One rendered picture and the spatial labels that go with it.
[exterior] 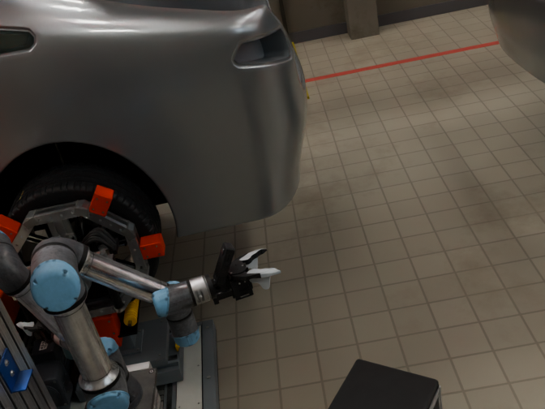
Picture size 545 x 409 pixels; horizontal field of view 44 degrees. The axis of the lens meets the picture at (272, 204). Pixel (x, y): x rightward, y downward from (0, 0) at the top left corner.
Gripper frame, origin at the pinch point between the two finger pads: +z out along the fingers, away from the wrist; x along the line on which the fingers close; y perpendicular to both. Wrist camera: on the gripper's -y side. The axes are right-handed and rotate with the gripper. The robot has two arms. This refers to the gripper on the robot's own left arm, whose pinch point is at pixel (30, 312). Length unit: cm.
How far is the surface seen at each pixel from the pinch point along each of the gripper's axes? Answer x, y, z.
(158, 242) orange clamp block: 52, -6, -21
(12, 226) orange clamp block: 15.1, -25.6, 19.0
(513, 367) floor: 133, 83, -135
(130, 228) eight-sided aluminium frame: 45.6, -14.4, -13.5
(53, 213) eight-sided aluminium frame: 26.5, -29.0, 4.2
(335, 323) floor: 120, 83, -47
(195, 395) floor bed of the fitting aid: 43, 75, -23
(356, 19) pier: 493, 62, 179
